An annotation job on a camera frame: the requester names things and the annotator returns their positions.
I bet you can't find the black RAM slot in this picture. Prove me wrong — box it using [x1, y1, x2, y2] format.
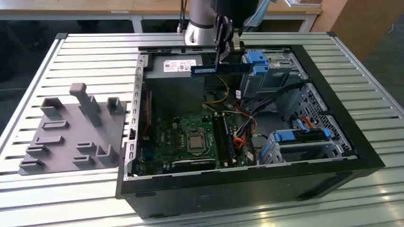
[210, 112, 226, 168]

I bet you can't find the wooden desk white frame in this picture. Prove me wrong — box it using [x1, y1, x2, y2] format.
[0, 0, 322, 33]

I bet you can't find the installed dark RAM stick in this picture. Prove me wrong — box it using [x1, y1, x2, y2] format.
[222, 113, 237, 166]

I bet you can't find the grey plastic parts rack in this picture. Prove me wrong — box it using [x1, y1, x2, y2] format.
[18, 82, 128, 176]

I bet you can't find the orange wire bundle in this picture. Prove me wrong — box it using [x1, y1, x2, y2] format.
[232, 138, 250, 152]

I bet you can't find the metal drive cage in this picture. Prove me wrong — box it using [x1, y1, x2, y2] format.
[240, 50, 309, 107]

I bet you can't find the red wire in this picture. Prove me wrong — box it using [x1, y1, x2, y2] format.
[141, 90, 152, 140]

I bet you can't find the blue drive carrier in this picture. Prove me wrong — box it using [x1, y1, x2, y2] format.
[252, 63, 269, 75]
[246, 50, 269, 64]

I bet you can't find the yellow wire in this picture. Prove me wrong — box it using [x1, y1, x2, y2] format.
[202, 75, 230, 105]

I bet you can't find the grey power supply unit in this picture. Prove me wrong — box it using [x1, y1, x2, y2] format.
[145, 55, 206, 80]

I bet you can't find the blue RAM stick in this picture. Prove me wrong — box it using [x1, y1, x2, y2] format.
[190, 62, 254, 77]

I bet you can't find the black open PC case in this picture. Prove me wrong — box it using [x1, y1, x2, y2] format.
[114, 44, 386, 219]

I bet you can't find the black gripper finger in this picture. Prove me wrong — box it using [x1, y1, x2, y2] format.
[213, 15, 222, 72]
[218, 16, 245, 64]

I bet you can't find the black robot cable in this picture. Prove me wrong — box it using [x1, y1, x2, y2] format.
[177, 0, 186, 32]

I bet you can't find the green motherboard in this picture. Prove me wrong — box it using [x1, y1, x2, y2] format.
[137, 111, 254, 176]

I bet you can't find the wooden cabinet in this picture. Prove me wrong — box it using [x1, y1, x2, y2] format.
[309, 0, 404, 62]

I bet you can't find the metal disk bay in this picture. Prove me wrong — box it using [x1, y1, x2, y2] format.
[258, 128, 345, 164]

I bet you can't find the hard disk in blue carrier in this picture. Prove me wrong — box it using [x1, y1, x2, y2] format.
[272, 128, 330, 144]

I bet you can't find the black cable bundle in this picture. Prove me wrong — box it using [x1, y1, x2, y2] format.
[248, 83, 304, 116]

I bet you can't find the silver CPU in socket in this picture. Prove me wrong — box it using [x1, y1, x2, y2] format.
[185, 135, 206, 153]

